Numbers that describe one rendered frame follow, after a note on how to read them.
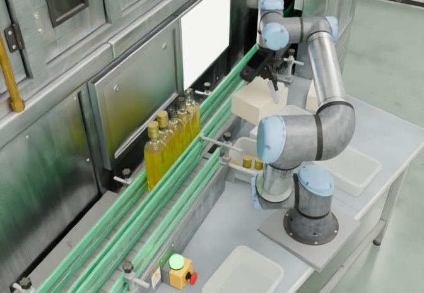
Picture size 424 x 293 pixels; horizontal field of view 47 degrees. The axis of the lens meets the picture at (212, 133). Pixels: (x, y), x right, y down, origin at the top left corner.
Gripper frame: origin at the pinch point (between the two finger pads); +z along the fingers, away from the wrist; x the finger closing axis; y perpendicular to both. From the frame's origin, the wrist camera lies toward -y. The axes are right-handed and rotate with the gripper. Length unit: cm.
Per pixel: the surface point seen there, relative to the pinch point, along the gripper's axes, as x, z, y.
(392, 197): -37, 73, 63
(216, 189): -0.9, 28.1, -22.7
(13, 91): 14, -34, -77
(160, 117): 11.1, -5.2, -36.0
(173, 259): -13, 25, -55
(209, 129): 14.2, 16.5, -10.5
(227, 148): 1.0, 14.6, -15.3
